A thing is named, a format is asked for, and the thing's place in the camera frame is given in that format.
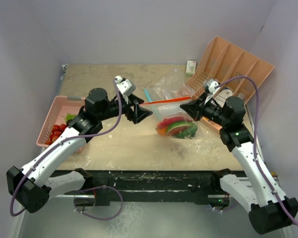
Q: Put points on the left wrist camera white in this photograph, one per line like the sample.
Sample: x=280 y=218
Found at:
x=125 y=86

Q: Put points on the orange desk organizer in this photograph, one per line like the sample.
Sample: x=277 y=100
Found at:
x=222 y=61

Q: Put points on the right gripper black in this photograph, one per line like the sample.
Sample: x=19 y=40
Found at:
x=195 y=109

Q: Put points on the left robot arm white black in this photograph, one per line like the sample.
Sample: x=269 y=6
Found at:
x=32 y=185

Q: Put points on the zip bag with fake fruit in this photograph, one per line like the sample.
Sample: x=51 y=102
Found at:
x=166 y=96

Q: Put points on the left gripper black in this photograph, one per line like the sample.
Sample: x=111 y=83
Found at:
x=138 y=113

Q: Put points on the small white green box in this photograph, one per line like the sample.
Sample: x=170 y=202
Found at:
x=190 y=67

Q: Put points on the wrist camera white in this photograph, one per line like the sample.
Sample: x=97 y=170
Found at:
x=125 y=86
x=211 y=87

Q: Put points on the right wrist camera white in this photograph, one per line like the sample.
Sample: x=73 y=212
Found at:
x=211 y=87

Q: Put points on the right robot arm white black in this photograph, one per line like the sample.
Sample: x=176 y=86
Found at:
x=267 y=205

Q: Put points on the zip bag with orange watermelon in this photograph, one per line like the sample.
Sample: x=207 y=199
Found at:
x=172 y=121

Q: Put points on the pink plastic basket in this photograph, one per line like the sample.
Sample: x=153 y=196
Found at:
x=59 y=109

